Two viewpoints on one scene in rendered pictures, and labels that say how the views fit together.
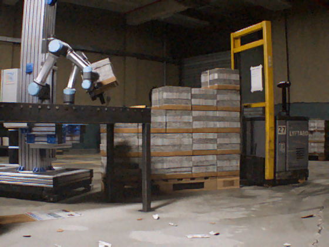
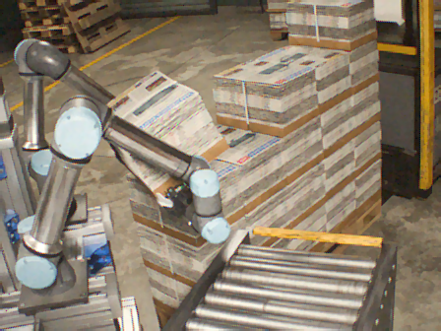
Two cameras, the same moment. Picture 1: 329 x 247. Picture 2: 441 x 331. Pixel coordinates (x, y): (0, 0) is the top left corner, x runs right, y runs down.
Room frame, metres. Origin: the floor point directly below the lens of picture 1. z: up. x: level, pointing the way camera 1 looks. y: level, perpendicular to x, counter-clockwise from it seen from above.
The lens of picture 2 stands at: (1.89, 1.16, 1.87)
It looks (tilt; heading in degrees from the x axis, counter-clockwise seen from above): 25 degrees down; 337
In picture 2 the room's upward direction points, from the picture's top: 7 degrees counter-clockwise
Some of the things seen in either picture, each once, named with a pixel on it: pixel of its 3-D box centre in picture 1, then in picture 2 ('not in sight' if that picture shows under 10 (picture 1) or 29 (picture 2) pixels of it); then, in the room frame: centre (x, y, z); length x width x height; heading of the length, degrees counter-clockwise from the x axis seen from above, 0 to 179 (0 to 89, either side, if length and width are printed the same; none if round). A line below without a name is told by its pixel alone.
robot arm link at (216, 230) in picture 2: (87, 84); (211, 224); (3.28, 0.64, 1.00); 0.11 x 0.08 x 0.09; 1
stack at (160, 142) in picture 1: (159, 150); (259, 212); (4.17, 0.05, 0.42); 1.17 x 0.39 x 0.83; 112
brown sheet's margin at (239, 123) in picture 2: (170, 108); (268, 114); (4.22, -0.07, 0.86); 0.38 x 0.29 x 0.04; 23
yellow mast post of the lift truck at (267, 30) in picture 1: (268, 99); (424, 45); (4.31, -1.14, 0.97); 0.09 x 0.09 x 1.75; 22
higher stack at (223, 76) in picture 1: (220, 129); (338, 115); (4.45, -0.62, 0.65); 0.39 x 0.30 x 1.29; 22
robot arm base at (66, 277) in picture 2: (43, 103); (49, 269); (3.54, 1.10, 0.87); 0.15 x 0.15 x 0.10
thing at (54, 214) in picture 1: (54, 214); not in sight; (2.85, 0.82, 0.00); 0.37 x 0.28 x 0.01; 131
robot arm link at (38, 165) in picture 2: (69, 94); (47, 170); (4.02, 0.97, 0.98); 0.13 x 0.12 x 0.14; 14
